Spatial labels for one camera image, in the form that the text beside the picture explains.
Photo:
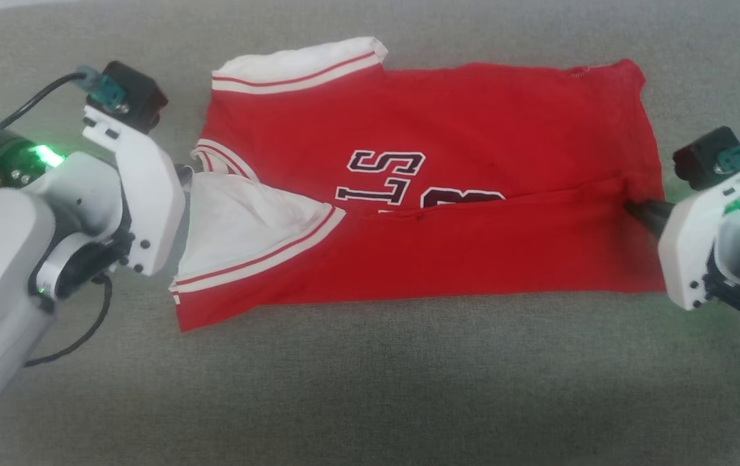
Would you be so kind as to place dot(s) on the left gripper body white shell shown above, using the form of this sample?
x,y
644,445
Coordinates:
x,y
149,200

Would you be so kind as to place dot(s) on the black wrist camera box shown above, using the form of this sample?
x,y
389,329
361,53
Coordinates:
x,y
136,97
700,158

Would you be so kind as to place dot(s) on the right gripper body white shell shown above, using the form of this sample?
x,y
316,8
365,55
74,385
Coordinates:
x,y
687,252

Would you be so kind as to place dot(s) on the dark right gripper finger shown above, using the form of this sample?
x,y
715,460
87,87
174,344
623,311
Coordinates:
x,y
651,215

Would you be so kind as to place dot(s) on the red and white sports jersey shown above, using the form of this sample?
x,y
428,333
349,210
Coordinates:
x,y
473,213

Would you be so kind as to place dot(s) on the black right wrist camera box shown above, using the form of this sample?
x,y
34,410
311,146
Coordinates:
x,y
700,158

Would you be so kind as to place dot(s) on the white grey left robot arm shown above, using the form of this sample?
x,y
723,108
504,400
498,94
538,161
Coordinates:
x,y
0,272

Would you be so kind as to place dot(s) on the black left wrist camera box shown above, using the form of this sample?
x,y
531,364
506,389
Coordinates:
x,y
136,97

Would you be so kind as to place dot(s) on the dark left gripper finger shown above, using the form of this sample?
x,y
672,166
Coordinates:
x,y
184,176

